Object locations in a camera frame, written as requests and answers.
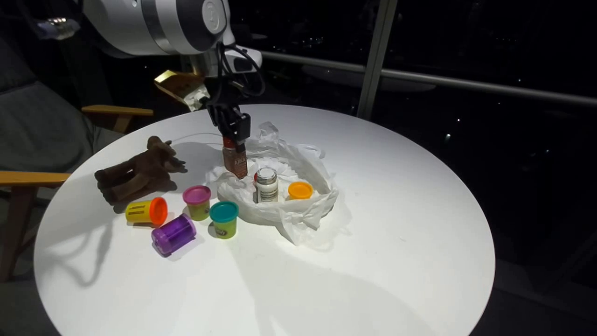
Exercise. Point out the grey chair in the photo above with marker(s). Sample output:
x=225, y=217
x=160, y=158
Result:
x=42, y=141

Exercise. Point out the purple plastic container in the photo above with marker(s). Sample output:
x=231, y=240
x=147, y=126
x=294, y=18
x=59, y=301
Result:
x=173, y=236

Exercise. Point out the yellow tub magenta lid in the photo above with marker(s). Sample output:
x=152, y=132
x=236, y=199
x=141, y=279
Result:
x=199, y=203

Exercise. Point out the white bottle blue label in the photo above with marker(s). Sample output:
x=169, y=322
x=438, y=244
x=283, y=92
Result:
x=266, y=182

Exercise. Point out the white plastic bag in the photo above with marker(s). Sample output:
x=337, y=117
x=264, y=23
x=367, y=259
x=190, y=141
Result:
x=298, y=221

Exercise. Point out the yellow tub teal lid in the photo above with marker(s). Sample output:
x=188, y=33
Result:
x=225, y=219

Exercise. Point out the brown plush moose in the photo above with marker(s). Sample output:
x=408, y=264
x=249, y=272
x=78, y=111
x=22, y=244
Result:
x=141, y=175

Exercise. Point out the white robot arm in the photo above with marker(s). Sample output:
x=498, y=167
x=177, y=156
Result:
x=195, y=29

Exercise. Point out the white round table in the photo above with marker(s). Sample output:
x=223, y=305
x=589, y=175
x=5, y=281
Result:
x=406, y=253

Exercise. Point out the metal window railing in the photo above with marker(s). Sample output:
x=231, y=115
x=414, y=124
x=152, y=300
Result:
x=540, y=51

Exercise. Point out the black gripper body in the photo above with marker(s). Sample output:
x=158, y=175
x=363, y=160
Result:
x=231, y=120

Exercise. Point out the brown jar red lid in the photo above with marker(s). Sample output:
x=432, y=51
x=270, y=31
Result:
x=236, y=158

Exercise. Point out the yellow tub orange lid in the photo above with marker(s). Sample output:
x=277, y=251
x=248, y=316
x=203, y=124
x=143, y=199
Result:
x=149, y=212

